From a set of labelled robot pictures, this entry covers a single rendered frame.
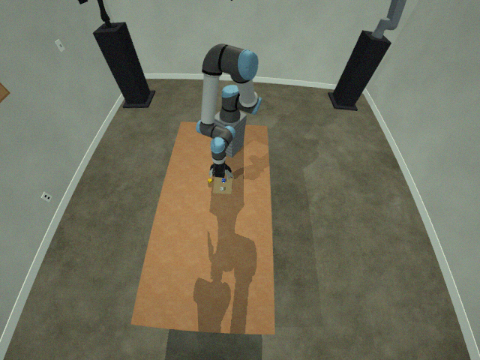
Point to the tan square mat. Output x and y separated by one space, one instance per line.
218 184

